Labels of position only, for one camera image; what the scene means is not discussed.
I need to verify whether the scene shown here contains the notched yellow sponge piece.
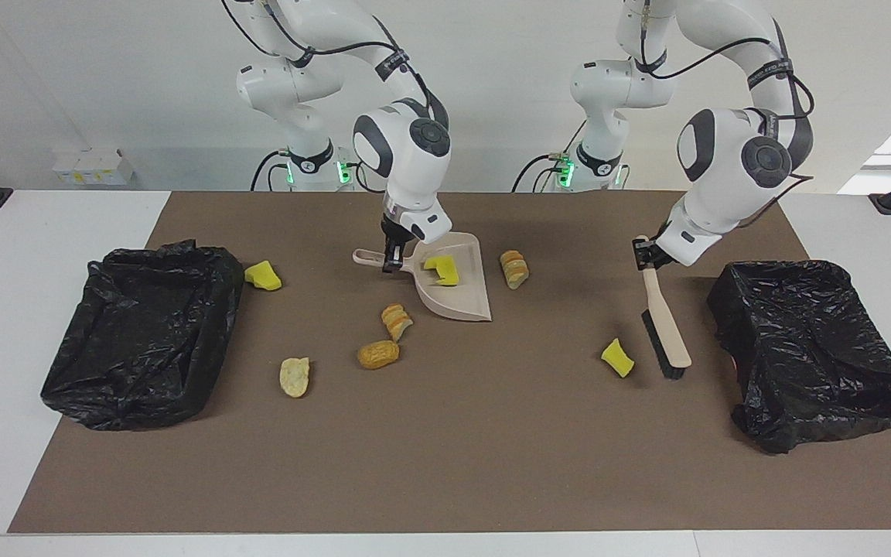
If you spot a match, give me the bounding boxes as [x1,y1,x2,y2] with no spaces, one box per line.
[424,255,462,287]

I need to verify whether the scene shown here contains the beige hand brush black bristles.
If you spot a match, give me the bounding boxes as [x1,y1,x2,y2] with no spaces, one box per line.
[635,234,692,380]

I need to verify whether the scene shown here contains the beige plastic dustpan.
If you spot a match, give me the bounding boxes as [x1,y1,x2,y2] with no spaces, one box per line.
[352,232,493,323]

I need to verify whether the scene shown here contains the small yellow sponge wedge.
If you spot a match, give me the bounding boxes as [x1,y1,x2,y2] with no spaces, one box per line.
[601,338,636,379]

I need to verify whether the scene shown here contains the pale beige foam chunk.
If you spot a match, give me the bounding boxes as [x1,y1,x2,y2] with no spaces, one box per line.
[500,250,531,290]

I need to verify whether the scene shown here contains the rounded yellow sponge piece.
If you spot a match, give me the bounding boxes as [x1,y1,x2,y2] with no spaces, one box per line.
[244,261,283,292]

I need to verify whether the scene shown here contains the pale chip piece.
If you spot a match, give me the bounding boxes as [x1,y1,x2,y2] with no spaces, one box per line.
[279,357,312,399]

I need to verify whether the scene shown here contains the black bag lined bin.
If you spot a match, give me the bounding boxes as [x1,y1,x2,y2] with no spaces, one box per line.
[706,259,891,455]
[40,239,246,432]

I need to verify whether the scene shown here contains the orange striped croissant piece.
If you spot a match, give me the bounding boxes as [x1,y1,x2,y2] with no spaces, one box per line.
[381,303,415,343]

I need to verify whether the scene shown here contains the brown bread roll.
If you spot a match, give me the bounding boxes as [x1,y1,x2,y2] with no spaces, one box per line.
[357,340,401,371]

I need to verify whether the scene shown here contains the brown table mat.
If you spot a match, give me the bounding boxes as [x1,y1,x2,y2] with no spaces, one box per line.
[8,191,891,534]

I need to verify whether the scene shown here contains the black left base cable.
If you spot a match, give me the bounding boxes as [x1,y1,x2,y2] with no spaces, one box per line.
[511,151,570,193]

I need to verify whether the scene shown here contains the black base cable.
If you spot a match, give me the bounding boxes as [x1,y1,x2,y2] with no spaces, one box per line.
[511,151,570,193]
[251,149,292,192]

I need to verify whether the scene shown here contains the black right base cable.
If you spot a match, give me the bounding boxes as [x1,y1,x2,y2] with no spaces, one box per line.
[251,149,292,192]

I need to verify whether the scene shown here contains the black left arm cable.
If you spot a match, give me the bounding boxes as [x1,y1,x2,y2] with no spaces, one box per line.
[635,0,816,225]

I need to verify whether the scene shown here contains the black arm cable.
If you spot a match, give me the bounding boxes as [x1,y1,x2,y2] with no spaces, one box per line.
[220,0,450,128]
[635,0,816,225]

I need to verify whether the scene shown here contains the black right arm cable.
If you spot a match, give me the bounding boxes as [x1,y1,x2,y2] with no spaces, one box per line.
[220,0,450,128]

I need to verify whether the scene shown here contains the white wall socket box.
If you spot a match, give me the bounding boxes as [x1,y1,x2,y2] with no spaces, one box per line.
[53,147,135,186]

